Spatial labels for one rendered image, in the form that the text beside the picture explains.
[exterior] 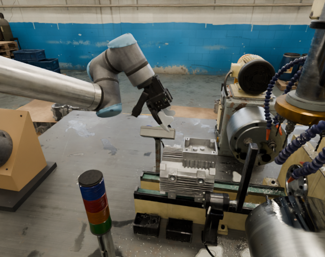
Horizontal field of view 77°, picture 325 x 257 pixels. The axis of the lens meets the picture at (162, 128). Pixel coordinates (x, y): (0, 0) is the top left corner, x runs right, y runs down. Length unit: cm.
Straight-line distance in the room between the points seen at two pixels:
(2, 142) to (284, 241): 111
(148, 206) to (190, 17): 563
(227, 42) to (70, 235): 587
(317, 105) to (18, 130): 118
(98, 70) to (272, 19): 590
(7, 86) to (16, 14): 753
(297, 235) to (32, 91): 70
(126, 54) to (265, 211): 61
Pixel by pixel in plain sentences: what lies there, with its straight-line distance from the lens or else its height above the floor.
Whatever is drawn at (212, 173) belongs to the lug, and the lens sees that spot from 76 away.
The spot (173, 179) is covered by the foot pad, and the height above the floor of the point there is 105.
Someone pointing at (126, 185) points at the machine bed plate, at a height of 80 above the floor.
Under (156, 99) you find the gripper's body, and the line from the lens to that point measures 74.
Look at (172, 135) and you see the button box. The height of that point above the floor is 106.
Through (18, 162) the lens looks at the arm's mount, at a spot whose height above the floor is 96.
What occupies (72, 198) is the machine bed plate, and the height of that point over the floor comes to 80.
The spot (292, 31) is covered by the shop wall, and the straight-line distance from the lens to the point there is 663.
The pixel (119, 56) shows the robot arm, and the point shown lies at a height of 145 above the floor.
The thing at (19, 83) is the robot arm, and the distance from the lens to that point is 61.
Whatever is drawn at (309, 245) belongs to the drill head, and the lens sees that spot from 57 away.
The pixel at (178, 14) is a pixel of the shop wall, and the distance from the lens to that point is 620.
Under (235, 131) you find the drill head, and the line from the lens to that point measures 100.
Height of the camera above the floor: 157
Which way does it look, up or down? 29 degrees down
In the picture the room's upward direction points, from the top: straight up
